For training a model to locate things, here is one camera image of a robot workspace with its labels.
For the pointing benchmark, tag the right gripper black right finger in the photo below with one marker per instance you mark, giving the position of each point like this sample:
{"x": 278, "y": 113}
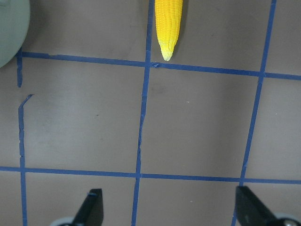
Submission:
{"x": 251, "y": 211}

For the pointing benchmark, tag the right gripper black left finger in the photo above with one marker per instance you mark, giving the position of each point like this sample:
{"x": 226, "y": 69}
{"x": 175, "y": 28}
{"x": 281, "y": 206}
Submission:
{"x": 91, "y": 212}

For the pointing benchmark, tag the yellow corn cob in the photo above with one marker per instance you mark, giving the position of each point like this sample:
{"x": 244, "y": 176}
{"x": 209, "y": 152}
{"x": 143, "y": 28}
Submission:
{"x": 168, "y": 14}

